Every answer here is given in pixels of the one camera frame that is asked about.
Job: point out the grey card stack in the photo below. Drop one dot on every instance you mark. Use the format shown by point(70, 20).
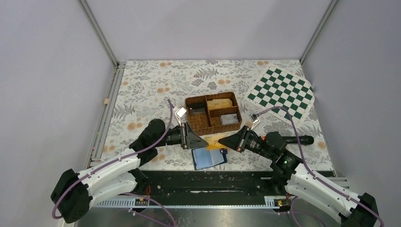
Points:
point(229, 119)

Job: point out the aluminium frame rail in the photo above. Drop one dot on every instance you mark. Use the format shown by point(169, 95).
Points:
point(103, 131)

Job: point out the orange gold VIP card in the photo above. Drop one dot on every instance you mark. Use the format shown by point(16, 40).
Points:
point(213, 141)

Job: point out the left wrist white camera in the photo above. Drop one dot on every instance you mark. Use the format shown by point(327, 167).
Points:
point(179, 113)

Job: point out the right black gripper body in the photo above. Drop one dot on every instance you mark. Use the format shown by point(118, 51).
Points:
point(254, 144)

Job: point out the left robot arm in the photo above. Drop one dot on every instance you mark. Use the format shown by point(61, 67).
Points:
point(76, 192)

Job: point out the blue leather card holder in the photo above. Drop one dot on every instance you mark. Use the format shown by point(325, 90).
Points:
point(203, 158)

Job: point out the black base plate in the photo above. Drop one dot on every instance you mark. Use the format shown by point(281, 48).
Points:
point(208, 188)

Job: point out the black marker orange cap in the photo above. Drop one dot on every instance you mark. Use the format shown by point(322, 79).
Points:
point(297, 140)

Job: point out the green white chessboard mat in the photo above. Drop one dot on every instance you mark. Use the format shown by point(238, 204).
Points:
point(279, 87)

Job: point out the woven wicker divided basket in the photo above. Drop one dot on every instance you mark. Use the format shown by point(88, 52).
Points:
point(209, 122)

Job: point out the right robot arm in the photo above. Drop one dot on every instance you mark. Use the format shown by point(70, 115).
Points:
point(290, 173)

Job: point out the floral table mat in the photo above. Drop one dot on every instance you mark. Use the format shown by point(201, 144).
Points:
point(180, 79)

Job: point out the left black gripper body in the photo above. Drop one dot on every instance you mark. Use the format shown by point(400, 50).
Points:
point(176, 136)

